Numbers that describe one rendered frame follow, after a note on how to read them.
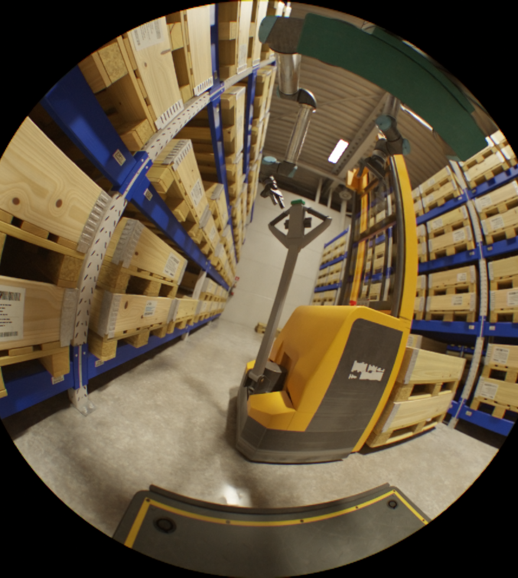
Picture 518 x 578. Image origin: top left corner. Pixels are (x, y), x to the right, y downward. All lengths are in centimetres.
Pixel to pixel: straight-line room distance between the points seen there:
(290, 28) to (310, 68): 643
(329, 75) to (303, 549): 773
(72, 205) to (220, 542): 86
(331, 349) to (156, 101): 122
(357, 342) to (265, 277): 604
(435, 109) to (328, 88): 666
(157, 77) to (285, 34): 47
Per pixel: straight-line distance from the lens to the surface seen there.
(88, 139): 74
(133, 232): 86
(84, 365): 100
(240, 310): 655
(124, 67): 76
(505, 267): 262
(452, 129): 78
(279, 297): 93
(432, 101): 73
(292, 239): 102
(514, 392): 242
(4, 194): 57
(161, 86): 89
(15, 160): 58
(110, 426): 103
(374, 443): 134
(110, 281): 87
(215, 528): 46
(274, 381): 106
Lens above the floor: 76
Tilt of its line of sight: 6 degrees up
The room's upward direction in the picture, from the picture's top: 17 degrees clockwise
